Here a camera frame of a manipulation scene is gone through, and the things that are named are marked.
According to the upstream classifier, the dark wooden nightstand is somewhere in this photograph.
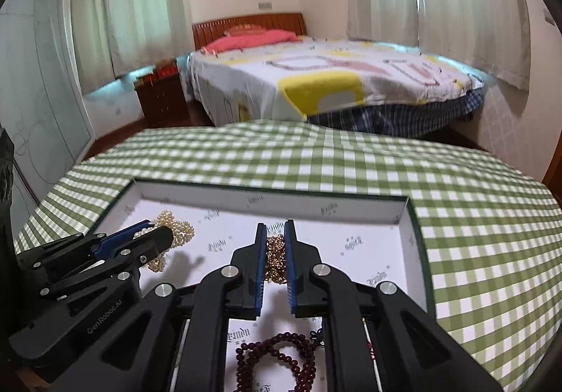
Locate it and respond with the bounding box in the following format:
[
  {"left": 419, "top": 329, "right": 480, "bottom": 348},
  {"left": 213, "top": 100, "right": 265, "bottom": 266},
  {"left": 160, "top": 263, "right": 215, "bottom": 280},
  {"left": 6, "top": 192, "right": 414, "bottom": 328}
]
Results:
[{"left": 134, "top": 74, "right": 189, "bottom": 126}]

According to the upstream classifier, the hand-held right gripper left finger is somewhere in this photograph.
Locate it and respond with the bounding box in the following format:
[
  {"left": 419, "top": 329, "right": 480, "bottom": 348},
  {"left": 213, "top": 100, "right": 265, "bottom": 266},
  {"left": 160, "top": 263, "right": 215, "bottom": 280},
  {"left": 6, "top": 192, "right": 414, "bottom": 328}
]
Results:
[{"left": 77, "top": 223, "right": 268, "bottom": 392}]

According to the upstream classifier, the pink pillow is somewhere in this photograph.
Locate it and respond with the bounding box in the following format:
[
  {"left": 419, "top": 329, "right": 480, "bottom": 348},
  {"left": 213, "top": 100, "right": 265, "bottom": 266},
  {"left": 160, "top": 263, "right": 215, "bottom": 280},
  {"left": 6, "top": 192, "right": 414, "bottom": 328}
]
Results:
[{"left": 204, "top": 29, "right": 297, "bottom": 53}]

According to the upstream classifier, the bed with patterned sheet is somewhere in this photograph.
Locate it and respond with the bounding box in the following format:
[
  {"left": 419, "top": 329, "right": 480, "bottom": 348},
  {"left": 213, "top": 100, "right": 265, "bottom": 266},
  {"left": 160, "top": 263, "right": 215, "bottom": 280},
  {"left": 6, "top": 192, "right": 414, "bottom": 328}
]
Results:
[{"left": 188, "top": 36, "right": 486, "bottom": 127}]

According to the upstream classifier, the brown wooden door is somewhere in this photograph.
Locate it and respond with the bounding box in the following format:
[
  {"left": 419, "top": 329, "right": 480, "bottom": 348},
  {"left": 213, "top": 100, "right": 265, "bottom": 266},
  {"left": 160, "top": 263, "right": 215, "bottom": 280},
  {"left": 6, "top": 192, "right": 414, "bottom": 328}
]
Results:
[{"left": 542, "top": 151, "right": 562, "bottom": 200}]

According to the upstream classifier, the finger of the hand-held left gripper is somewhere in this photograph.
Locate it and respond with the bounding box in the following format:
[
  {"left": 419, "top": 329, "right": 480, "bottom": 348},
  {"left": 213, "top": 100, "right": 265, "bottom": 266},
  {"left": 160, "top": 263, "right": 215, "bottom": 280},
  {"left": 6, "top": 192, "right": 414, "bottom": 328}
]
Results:
[
  {"left": 39, "top": 225, "right": 174, "bottom": 300},
  {"left": 17, "top": 220, "right": 154, "bottom": 270}
]

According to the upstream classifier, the wooden bed headboard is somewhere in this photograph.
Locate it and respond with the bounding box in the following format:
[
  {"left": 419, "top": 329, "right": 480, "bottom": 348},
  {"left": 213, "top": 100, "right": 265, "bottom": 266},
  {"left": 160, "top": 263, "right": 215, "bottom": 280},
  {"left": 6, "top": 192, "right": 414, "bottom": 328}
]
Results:
[{"left": 192, "top": 12, "right": 306, "bottom": 51}]

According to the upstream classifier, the cream pearl necklace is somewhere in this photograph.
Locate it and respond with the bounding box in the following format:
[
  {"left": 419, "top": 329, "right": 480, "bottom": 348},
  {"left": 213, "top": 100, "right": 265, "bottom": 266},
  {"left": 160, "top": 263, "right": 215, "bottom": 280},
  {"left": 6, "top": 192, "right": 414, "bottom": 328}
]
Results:
[{"left": 134, "top": 210, "right": 196, "bottom": 273}]

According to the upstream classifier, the shallow white-lined tray box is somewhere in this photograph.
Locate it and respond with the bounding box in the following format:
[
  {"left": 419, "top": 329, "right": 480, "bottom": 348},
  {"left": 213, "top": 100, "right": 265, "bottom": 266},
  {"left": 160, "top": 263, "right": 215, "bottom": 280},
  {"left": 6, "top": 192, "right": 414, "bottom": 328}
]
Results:
[{"left": 90, "top": 177, "right": 435, "bottom": 392}]

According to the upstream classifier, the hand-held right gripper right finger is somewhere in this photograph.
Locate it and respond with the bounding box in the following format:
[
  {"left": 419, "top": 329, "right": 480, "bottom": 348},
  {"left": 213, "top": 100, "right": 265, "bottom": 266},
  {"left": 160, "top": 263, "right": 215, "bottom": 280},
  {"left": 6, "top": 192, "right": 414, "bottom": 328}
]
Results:
[{"left": 285, "top": 219, "right": 505, "bottom": 392}]

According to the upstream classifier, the blue plaid bed skirt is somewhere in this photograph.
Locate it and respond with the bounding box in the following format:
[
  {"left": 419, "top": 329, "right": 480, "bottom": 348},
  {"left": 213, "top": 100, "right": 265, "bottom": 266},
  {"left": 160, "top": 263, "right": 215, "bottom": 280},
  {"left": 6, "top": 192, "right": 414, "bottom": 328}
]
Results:
[{"left": 307, "top": 89, "right": 484, "bottom": 139}]

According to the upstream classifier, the green checked tablecloth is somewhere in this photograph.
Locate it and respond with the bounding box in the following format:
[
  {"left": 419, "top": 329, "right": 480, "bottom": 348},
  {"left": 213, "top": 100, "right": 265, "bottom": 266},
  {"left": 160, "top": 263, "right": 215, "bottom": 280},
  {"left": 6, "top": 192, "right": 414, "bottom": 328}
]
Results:
[{"left": 13, "top": 120, "right": 562, "bottom": 392}]

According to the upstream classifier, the dark red bead necklace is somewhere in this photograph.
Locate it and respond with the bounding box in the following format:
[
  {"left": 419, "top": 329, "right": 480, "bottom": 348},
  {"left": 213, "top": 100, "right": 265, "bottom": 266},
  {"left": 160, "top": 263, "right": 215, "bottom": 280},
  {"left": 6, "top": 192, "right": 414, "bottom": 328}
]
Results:
[{"left": 235, "top": 331, "right": 318, "bottom": 392}]

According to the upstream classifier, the frosted glass sliding wardrobe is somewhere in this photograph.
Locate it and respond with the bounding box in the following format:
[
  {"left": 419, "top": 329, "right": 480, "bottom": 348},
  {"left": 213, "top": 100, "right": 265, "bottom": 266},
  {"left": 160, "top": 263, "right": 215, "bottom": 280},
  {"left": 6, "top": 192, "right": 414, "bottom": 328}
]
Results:
[{"left": 0, "top": 0, "right": 95, "bottom": 221}]

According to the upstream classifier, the gold bead bracelet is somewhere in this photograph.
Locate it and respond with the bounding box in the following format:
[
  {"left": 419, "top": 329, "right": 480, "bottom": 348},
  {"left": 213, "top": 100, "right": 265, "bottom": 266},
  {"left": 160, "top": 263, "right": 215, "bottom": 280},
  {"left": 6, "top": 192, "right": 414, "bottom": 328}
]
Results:
[{"left": 266, "top": 234, "right": 290, "bottom": 285}]

